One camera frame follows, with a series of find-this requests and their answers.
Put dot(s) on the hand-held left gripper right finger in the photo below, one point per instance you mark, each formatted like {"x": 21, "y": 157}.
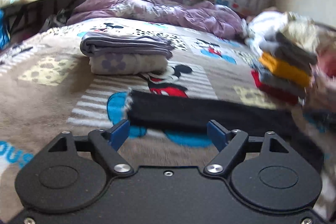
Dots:
{"x": 216, "y": 132}

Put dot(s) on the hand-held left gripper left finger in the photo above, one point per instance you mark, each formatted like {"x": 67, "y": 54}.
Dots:
{"x": 119, "y": 132}

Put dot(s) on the black garment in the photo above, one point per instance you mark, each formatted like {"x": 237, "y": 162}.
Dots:
{"x": 197, "y": 113}

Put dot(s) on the stack of folded pink clothes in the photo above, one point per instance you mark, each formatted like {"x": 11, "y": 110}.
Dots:
{"x": 323, "y": 98}

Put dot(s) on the folded floral white garment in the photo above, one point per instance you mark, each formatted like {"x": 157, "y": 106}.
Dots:
{"x": 126, "y": 64}

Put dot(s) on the folded red garment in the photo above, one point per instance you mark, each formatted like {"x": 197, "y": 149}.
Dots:
{"x": 275, "y": 91}

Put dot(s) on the cartoon printed blanket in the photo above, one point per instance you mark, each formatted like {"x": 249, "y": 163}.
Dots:
{"x": 65, "y": 82}

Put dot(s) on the folded blue-grey garment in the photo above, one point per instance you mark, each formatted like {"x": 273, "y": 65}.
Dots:
{"x": 278, "y": 83}

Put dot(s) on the folded grey-purple garment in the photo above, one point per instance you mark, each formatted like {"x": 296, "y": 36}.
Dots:
{"x": 123, "y": 44}

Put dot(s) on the folded yellow sweater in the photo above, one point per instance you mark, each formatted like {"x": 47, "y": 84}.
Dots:
{"x": 286, "y": 69}

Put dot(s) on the white cream bedding pile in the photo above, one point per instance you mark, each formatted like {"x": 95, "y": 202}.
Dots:
{"x": 275, "y": 22}

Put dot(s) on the grey bag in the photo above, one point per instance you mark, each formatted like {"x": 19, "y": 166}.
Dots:
{"x": 59, "y": 19}

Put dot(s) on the purple duvet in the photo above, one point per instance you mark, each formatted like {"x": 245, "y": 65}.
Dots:
{"x": 157, "y": 7}

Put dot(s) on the pink quilt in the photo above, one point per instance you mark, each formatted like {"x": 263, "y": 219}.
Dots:
{"x": 328, "y": 62}

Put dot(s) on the blue plastic bag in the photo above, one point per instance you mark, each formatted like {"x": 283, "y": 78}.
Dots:
{"x": 4, "y": 29}

